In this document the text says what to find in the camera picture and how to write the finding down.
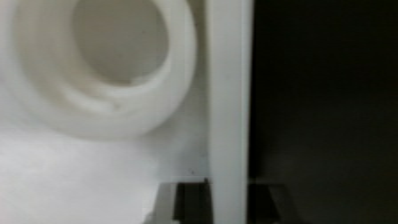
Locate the white square tabletop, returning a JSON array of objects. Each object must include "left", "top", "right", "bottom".
[{"left": 0, "top": 0, "right": 253, "bottom": 224}]

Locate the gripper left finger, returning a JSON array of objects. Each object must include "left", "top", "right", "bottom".
[{"left": 144, "top": 180, "right": 214, "bottom": 224}]

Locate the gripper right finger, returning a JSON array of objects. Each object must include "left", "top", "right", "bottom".
[{"left": 247, "top": 183, "right": 308, "bottom": 224}]

